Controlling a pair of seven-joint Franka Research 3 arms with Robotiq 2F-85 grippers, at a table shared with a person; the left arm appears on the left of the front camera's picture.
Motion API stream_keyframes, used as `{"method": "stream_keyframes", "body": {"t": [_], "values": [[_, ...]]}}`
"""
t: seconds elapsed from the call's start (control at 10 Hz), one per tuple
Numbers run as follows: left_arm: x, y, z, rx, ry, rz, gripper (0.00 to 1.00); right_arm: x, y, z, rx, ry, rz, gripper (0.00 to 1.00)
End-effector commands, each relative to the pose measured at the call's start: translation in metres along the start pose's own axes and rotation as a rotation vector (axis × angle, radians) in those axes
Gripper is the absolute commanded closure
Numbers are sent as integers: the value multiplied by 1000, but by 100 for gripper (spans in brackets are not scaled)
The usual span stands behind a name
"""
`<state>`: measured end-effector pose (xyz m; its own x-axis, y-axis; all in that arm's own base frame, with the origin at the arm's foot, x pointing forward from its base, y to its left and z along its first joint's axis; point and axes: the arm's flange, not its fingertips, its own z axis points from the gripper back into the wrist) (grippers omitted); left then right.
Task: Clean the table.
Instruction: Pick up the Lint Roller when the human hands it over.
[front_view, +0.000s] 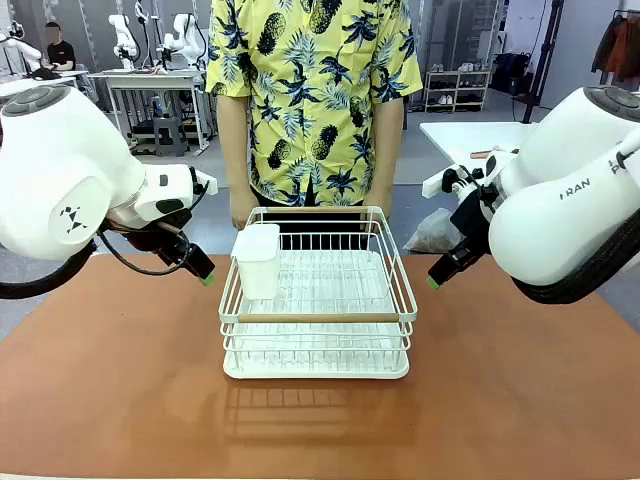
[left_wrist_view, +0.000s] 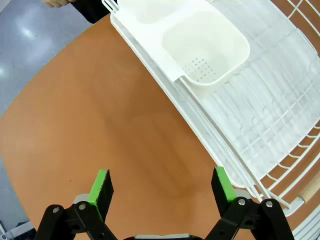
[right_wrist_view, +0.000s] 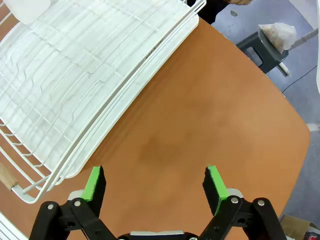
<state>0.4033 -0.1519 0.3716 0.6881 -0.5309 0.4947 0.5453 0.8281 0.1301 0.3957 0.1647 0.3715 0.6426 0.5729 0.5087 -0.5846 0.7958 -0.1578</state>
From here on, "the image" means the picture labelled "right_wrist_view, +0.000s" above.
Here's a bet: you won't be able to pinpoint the clear plastic bag with contents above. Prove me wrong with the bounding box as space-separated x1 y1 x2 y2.
258 22 298 54

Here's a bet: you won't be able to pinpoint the white plastic cutlery cup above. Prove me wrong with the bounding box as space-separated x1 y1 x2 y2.
2 0 52 25

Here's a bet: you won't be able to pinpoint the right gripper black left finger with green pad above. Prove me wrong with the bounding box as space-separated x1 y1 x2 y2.
28 164 118 240

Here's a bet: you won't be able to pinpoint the white plastic drain tray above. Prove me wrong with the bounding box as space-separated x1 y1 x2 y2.
0 0 200 180

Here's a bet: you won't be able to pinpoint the wooden rack handle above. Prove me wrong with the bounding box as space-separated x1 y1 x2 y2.
0 162 19 191

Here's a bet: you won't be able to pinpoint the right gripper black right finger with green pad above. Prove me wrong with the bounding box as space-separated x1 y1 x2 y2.
198 164 287 240

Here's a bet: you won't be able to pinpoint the grey plastic stool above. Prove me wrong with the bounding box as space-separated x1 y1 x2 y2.
236 29 290 75

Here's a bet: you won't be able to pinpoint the black trousers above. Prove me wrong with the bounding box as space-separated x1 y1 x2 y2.
187 0 231 25

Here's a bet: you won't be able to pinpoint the white wire dish rack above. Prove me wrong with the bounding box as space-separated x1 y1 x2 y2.
0 0 208 204

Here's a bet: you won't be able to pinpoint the brown cardboard box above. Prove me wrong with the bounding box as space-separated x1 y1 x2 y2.
279 214 320 240

